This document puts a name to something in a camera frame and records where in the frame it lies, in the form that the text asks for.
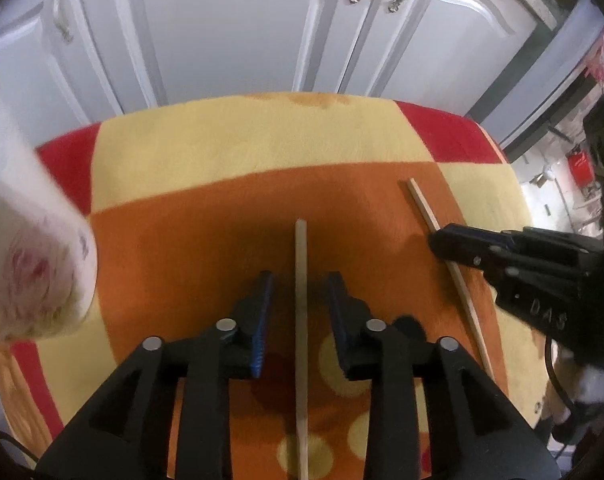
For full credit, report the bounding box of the white framed glass door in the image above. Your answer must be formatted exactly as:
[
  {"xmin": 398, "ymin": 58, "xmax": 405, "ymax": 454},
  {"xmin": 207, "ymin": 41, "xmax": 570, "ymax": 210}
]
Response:
[{"xmin": 502, "ymin": 0, "xmax": 604, "ymax": 157}]

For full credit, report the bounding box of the wooden chopstick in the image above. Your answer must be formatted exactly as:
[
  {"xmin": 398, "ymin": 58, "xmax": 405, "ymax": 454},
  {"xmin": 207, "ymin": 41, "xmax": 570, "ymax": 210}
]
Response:
[
  {"xmin": 407, "ymin": 178, "xmax": 495, "ymax": 384},
  {"xmin": 294, "ymin": 219, "xmax": 309, "ymax": 480}
]

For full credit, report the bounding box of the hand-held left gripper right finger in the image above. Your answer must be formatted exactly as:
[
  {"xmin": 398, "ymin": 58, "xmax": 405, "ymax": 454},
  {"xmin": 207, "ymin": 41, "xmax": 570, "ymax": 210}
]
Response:
[{"xmin": 326, "ymin": 271, "xmax": 562, "ymax": 480}]

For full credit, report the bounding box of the person's right hand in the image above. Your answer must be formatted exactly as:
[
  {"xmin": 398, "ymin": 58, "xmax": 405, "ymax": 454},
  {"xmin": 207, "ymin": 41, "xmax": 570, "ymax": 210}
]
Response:
[{"xmin": 576, "ymin": 362, "xmax": 604, "ymax": 407}]

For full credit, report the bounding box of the red canister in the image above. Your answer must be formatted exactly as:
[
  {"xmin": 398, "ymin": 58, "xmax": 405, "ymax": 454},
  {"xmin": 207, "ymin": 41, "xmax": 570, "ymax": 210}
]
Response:
[{"xmin": 568, "ymin": 152, "xmax": 595, "ymax": 187}]

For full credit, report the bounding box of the black cable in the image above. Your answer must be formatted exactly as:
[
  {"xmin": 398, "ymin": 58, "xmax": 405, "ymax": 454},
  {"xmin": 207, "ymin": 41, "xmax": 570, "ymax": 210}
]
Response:
[
  {"xmin": 544, "ymin": 337, "xmax": 582, "ymax": 414},
  {"xmin": 0, "ymin": 429, "xmax": 39, "ymax": 467}
]

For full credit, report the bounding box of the orange red yellow blanket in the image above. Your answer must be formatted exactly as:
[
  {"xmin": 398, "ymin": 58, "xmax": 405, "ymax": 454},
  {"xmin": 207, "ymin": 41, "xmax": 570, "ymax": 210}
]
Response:
[{"xmin": 0, "ymin": 91, "xmax": 558, "ymax": 480}]

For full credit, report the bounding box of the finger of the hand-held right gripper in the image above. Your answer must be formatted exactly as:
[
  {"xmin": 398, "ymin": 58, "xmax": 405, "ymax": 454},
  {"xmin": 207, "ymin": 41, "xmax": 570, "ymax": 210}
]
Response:
[
  {"xmin": 428, "ymin": 224, "xmax": 525, "ymax": 282},
  {"xmin": 486, "ymin": 226, "xmax": 598, "ymax": 262}
]

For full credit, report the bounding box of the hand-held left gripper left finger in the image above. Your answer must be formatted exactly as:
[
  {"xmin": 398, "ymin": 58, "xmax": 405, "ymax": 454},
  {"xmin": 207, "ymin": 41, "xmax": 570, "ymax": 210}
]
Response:
[{"xmin": 34, "ymin": 270, "xmax": 277, "ymax": 480}]

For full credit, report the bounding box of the blue and white floral cup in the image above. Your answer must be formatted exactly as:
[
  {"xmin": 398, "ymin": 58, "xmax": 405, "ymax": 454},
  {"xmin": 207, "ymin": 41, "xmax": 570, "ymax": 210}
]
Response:
[{"xmin": 0, "ymin": 94, "xmax": 99, "ymax": 347}]

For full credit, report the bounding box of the white cabinet door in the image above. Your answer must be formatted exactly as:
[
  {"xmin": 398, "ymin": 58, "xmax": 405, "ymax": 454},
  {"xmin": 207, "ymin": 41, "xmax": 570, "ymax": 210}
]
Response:
[
  {"xmin": 332, "ymin": 0, "xmax": 545, "ymax": 111},
  {"xmin": 76, "ymin": 0, "xmax": 389, "ymax": 112},
  {"xmin": 0, "ymin": 0, "xmax": 126, "ymax": 127}
]

